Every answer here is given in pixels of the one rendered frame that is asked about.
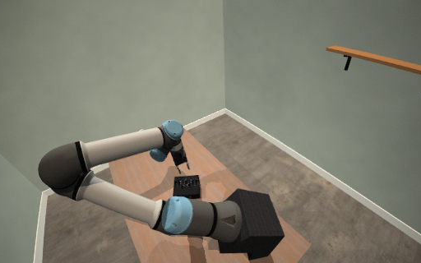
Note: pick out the black lighting desk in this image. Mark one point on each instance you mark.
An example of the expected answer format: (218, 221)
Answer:
(182, 186)

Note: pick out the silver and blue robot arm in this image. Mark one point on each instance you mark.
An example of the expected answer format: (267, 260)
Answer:
(63, 165)

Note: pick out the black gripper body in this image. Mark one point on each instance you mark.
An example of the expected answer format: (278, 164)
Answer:
(179, 157)

